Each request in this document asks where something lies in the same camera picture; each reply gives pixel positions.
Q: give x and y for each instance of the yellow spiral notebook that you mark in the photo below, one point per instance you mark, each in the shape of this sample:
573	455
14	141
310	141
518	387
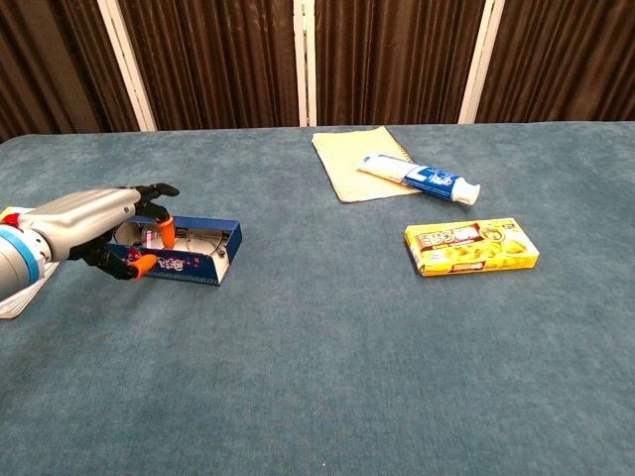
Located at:
347	163

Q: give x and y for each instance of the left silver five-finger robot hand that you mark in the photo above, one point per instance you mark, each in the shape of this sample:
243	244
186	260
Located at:
79	223

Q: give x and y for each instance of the white and blue toothpaste tube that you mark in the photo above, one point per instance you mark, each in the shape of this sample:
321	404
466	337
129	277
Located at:
426	179

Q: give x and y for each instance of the white paper booklet stack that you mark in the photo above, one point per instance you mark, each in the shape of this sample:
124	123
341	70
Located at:
15	305

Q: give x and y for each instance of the brown curtain screen panel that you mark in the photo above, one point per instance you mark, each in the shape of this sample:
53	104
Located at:
49	59
213	59
397	59
560	59

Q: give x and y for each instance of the blue velvet table cloth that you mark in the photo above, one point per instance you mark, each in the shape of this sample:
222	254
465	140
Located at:
317	347

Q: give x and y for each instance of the blue patterned glasses case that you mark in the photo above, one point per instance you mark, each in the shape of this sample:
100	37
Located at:
188	270

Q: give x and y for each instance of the black thin-rimmed eyeglasses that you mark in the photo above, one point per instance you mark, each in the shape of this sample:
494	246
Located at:
203	244

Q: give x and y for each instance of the yellow snack box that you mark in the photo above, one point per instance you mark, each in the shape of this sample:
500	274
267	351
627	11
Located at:
471	248

